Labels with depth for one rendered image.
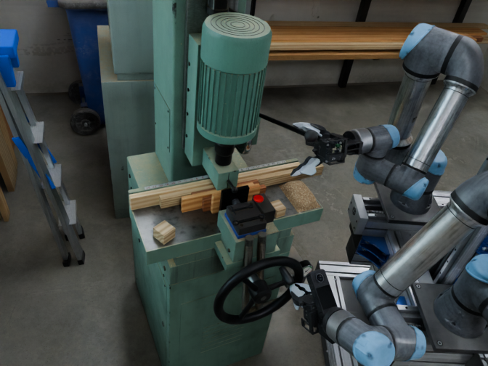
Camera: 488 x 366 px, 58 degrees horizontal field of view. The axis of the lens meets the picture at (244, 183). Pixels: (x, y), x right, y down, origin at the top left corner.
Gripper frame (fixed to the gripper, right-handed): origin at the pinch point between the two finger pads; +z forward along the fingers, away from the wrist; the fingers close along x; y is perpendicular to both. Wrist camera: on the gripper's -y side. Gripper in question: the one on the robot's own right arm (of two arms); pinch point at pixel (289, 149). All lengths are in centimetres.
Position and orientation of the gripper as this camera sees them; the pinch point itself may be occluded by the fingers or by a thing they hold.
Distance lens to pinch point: 123.7
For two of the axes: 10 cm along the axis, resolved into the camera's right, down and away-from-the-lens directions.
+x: 0.0, 9.1, 4.1
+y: 4.3, 3.7, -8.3
